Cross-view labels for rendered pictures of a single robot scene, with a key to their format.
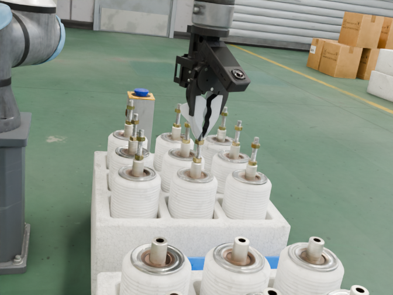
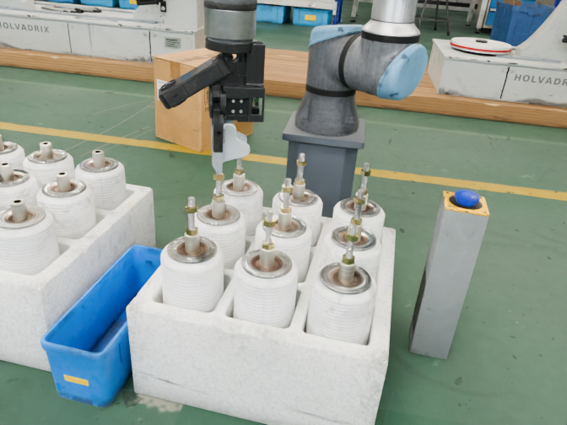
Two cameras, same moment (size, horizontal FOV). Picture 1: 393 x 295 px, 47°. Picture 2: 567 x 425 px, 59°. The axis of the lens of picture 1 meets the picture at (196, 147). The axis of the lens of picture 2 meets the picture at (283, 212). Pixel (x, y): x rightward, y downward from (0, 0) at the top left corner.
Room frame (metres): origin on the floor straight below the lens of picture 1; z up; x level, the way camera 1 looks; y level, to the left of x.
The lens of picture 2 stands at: (1.29, -0.64, 0.67)
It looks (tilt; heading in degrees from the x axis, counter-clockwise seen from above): 28 degrees down; 116
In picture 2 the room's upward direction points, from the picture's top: 4 degrees clockwise
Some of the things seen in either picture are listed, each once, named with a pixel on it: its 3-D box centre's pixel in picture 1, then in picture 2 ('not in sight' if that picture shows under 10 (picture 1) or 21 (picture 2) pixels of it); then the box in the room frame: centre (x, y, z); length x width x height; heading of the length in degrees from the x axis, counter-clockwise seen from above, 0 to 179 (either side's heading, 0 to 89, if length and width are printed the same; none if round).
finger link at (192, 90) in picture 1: (197, 93); not in sight; (0.85, 0.01, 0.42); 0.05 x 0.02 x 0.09; 128
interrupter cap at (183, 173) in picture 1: (195, 175); (218, 215); (0.86, -0.01, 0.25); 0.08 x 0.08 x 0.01
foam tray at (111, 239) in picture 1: (176, 218); (278, 302); (0.98, 0.03, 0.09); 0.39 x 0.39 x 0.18; 15
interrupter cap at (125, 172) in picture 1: (137, 173); (239, 187); (0.83, 0.11, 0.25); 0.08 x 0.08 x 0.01
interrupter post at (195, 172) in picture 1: (196, 169); (218, 208); (0.86, -0.01, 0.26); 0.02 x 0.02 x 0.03
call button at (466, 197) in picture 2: (141, 93); (466, 199); (1.24, 0.17, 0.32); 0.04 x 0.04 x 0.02
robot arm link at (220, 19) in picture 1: (210, 16); (229, 24); (0.87, 0.01, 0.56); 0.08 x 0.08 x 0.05
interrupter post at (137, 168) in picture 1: (137, 167); (239, 181); (0.83, 0.11, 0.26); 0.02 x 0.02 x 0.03
